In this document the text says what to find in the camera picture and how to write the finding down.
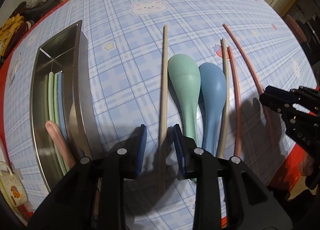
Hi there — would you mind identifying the dark clothes pile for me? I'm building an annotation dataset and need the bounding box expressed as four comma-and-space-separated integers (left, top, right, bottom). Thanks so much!
10, 0, 62, 22

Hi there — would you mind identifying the beige chopstick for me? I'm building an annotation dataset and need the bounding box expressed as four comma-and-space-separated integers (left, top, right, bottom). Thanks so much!
216, 38, 231, 160
158, 25, 168, 195

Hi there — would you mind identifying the pink chopstick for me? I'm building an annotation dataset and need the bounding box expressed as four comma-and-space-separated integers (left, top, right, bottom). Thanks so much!
227, 46, 242, 157
222, 23, 276, 147

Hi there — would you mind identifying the blue plaid tablecloth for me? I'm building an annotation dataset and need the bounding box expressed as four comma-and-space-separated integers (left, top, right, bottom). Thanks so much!
4, 0, 317, 229

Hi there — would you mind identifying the blue chopstick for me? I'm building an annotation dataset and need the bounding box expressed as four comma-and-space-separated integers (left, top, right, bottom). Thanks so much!
57, 71, 68, 143

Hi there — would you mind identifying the pink spoon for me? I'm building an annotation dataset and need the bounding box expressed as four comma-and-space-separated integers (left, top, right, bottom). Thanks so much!
45, 121, 76, 170

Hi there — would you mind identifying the blue spoon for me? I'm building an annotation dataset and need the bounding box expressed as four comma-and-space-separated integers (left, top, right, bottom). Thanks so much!
199, 62, 227, 156

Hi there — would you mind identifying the green spoon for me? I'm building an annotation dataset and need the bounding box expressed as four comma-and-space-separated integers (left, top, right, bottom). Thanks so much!
168, 54, 201, 144

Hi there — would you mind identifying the green chopstick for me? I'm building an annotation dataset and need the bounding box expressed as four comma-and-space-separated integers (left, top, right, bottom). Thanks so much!
54, 73, 69, 175
47, 71, 68, 178

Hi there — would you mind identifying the steel utensil tray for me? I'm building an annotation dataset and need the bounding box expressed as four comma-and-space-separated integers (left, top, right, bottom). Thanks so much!
30, 21, 104, 191

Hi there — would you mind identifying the snack bag pile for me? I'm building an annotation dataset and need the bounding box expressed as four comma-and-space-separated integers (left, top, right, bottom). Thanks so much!
1, 14, 28, 57

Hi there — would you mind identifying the yellow rimmed mug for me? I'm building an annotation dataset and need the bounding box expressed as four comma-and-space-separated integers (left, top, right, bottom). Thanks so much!
1, 161, 28, 208

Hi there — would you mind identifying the beige spoon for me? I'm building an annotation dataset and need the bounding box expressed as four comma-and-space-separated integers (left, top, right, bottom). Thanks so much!
69, 103, 86, 160

